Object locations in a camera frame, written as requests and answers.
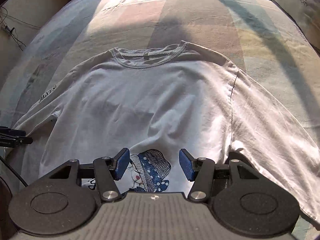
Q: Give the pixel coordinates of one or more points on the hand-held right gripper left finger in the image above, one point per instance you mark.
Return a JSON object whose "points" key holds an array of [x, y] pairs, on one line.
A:
{"points": [[122, 163]]}

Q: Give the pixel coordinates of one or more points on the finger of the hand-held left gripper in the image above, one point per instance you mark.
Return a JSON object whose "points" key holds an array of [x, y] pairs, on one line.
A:
{"points": [[26, 140], [13, 132]]}

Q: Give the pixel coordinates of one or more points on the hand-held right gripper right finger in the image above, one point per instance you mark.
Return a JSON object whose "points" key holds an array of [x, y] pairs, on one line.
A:
{"points": [[186, 165]]}

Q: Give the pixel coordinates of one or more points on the white printed t-shirt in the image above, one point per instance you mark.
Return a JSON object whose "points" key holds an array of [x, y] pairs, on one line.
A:
{"points": [[150, 92]]}

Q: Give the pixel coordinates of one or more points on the bed with striped sheet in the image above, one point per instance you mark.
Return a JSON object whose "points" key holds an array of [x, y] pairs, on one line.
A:
{"points": [[200, 17]]}

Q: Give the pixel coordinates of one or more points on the wall power strip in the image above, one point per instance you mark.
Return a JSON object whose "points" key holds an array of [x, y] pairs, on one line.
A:
{"points": [[8, 29]]}

